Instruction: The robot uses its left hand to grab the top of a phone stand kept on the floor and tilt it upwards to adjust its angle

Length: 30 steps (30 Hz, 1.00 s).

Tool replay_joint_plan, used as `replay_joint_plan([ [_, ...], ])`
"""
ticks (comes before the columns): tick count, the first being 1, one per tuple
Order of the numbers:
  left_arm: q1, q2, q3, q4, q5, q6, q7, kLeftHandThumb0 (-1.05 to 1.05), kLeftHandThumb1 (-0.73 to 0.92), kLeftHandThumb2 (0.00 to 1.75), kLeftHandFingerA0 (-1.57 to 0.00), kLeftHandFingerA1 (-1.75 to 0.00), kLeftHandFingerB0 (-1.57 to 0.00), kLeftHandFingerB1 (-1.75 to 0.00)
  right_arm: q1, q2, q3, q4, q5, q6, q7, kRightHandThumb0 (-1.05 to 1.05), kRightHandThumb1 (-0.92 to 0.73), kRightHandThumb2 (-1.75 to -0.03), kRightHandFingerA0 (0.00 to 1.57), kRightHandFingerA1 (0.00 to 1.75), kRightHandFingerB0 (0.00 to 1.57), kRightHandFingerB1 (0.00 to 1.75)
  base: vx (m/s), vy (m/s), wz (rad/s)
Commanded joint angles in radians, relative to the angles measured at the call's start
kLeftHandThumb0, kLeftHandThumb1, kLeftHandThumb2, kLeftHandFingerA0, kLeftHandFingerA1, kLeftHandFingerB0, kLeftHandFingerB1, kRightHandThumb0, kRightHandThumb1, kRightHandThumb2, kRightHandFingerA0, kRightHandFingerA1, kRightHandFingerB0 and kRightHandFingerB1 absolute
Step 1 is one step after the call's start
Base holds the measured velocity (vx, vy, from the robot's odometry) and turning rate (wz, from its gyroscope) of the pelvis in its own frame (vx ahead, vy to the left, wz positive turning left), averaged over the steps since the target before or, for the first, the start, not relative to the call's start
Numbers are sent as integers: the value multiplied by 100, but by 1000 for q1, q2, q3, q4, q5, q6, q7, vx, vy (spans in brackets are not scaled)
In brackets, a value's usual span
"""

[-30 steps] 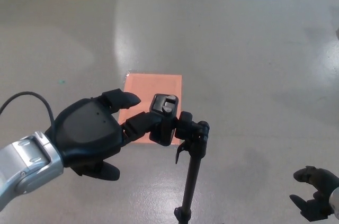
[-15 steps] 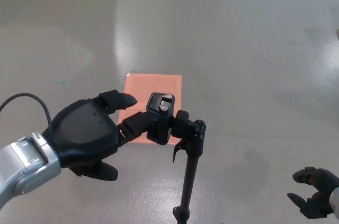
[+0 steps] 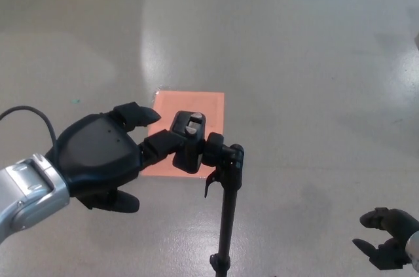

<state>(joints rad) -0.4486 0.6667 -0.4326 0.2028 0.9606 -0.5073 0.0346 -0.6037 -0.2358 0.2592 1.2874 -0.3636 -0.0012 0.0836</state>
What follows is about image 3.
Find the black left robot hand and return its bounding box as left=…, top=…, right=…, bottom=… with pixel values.
left=45, top=102, right=184, bottom=214

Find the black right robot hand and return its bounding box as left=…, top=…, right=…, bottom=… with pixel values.
left=352, top=207, right=419, bottom=271

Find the orange floor sheet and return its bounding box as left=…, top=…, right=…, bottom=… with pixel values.
left=141, top=90, right=225, bottom=178

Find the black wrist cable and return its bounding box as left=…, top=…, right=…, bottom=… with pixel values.
left=0, top=105, right=59, bottom=147

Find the black phone stand with clamp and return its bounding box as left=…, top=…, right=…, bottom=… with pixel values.
left=170, top=110, right=246, bottom=277

